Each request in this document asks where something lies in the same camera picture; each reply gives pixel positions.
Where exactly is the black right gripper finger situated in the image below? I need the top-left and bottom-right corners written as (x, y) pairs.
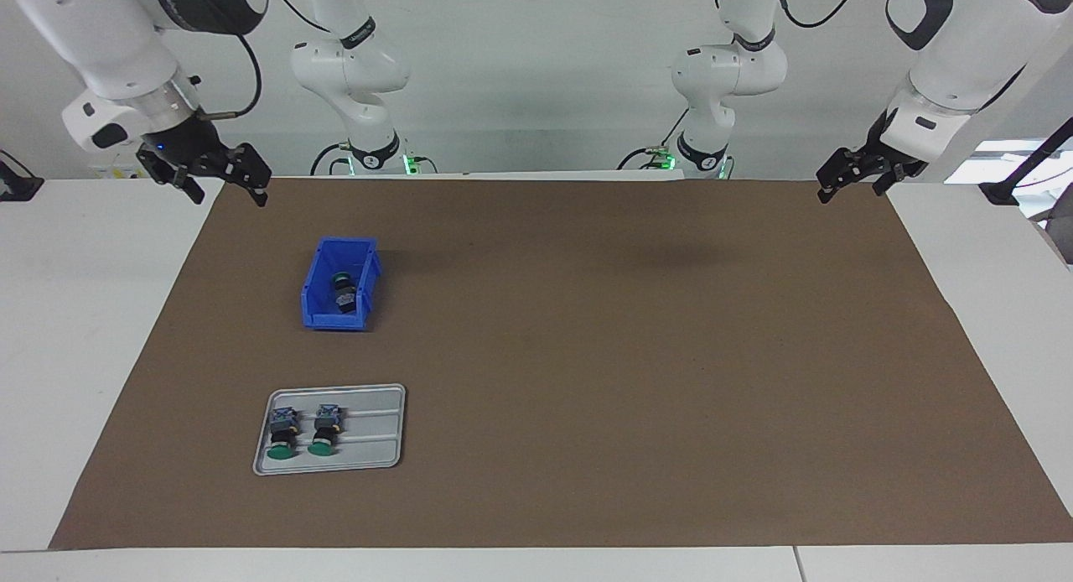
top-left (171, 162), bottom-right (207, 206)
top-left (224, 143), bottom-right (274, 208)

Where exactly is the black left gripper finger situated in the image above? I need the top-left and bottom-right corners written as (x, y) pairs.
top-left (816, 146), bottom-right (869, 205)
top-left (870, 163), bottom-right (908, 198)

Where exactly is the green push button switch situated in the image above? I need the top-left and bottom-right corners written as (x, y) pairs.
top-left (306, 403), bottom-right (345, 458)
top-left (266, 406), bottom-right (301, 462)
top-left (329, 271), bottom-right (360, 314)

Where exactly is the blue plastic storage bin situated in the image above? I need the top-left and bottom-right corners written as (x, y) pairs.
top-left (300, 236), bottom-right (383, 332)

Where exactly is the silver metal tray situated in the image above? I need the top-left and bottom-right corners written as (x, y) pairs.
top-left (252, 383), bottom-right (407, 477)

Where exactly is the brown paper table mat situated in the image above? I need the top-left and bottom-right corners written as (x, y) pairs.
top-left (49, 176), bottom-right (1073, 551)

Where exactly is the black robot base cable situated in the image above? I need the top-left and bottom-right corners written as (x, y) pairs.
top-left (309, 142), bottom-right (353, 177)
top-left (618, 108), bottom-right (690, 171)

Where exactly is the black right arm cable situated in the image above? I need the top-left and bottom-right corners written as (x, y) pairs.
top-left (201, 0), bottom-right (328, 120)

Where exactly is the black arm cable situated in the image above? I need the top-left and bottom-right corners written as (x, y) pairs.
top-left (201, 0), bottom-right (328, 120)
top-left (771, 0), bottom-right (868, 29)

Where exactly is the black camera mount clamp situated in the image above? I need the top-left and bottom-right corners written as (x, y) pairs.
top-left (0, 150), bottom-right (44, 202)
top-left (979, 117), bottom-right (1073, 207)

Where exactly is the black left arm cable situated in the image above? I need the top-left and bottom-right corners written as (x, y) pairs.
top-left (771, 0), bottom-right (868, 29)

